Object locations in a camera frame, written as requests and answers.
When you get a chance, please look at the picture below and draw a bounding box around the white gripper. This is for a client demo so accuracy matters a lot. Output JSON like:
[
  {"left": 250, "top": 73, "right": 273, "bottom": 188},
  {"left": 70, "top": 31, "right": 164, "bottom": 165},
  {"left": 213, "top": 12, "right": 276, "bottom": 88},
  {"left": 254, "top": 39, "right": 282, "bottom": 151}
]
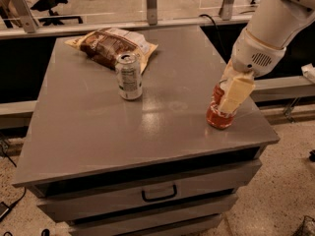
[{"left": 219, "top": 29, "right": 286, "bottom": 114}]

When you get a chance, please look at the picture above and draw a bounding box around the red coke can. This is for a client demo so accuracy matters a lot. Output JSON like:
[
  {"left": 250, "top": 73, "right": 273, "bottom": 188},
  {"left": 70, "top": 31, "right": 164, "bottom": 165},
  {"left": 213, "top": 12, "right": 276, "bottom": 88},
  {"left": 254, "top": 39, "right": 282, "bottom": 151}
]
[{"left": 206, "top": 84, "right": 236, "bottom": 130}]

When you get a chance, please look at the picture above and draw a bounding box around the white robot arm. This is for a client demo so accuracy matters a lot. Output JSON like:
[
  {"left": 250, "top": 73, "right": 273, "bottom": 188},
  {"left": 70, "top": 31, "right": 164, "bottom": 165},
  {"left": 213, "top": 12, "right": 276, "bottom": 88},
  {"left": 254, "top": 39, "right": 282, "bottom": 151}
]
[{"left": 218, "top": 0, "right": 315, "bottom": 114}]

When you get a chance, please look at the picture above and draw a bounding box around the silver 7up can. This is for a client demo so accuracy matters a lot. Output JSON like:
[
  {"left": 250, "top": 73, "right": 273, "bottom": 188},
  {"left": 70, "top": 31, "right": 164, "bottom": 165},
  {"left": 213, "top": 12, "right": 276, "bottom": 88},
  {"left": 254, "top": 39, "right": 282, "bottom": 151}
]
[{"left": 115, "top": 52, "right": 143, "bottom": 100}]

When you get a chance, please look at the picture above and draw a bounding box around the grey drawer cabinet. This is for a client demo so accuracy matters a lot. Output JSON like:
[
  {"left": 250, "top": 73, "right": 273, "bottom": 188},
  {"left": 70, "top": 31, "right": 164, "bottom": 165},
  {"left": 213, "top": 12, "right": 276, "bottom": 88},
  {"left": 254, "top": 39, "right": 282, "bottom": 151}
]
[{"left": 13, "top": 26, "right": 278, "bottom": 236}]

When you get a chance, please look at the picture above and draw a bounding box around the brown chip bag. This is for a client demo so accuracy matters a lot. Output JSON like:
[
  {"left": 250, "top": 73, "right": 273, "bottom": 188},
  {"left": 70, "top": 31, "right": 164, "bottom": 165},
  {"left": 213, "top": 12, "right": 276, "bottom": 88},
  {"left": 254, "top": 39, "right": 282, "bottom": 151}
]
[{"left": 65, "top": 28, "right": 158, "bottom": 73}]

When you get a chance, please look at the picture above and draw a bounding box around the black office chair left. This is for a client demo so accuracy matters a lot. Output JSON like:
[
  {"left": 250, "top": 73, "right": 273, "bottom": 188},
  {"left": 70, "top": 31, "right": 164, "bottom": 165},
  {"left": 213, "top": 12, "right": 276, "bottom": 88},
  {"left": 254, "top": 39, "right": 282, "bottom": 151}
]
[{"left": 31, "top": 0, "right": 83, "bottom": 26}]

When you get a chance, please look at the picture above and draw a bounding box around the black cable on rail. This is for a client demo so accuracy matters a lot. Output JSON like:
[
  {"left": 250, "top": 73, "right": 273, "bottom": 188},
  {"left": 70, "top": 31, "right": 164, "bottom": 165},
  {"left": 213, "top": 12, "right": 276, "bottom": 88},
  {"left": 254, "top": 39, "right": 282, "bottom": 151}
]
[{"left": 198, "top": 13, "right": 230, "bottom": 64}]

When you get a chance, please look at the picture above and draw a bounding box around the black drawer handle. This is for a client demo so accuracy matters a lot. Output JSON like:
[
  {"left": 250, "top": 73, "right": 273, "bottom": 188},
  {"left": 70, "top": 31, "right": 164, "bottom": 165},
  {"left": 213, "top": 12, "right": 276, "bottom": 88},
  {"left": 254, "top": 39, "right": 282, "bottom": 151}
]
[{"left": 141, "top": 184, "right": 178, "bottom": 203}]

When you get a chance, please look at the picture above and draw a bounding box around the black floor cable left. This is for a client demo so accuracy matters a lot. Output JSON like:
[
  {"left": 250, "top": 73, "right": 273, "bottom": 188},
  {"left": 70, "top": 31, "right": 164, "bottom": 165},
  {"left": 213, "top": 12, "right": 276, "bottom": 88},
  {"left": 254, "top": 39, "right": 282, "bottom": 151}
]
[{"left": 0, "top": 138, "right": 28, "bottom": 223}]

